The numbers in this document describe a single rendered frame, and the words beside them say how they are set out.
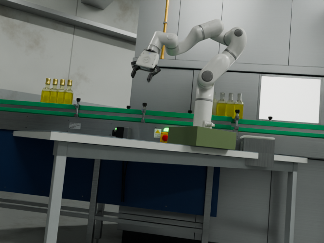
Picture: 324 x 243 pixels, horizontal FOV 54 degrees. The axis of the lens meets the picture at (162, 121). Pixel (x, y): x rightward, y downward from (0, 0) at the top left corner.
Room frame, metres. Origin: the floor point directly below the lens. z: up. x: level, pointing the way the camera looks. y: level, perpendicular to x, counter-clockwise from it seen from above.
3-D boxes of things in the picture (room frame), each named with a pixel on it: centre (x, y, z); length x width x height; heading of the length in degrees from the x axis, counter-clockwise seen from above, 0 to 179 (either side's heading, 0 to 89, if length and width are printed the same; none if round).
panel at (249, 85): (2.24, -0.65, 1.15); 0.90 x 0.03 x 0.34; 82
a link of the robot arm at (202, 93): (1.68, -0.22, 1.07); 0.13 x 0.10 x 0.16; 175
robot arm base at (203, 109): (1.68, -0.22, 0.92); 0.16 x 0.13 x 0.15; 37
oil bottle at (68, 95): (2.30, 0.70, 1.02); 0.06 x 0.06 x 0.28; 82
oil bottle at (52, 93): (2.31, 0.82, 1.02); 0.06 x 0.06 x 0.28; 82
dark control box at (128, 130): (2.03, 0.24, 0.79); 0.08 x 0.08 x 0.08; 82
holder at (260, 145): (1.91, -0.58, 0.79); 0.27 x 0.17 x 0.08; 172
